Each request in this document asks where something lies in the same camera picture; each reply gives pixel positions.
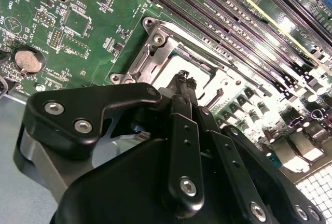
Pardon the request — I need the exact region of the metal socket cover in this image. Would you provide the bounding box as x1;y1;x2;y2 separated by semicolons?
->
127;24;260;110

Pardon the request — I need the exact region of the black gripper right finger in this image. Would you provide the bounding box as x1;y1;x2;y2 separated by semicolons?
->
187;77;326;224

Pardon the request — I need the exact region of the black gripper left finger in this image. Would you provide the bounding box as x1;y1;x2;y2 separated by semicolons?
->
25;71;205;212

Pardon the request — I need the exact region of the silver CPU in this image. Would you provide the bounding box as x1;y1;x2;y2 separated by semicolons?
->
151;52;218;103

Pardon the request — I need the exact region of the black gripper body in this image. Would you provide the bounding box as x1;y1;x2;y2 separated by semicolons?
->
51;137;247;224

